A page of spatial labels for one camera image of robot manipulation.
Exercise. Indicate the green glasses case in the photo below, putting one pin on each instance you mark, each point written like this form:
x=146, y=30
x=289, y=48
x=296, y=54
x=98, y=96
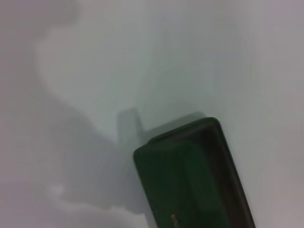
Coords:
x=190, y=185

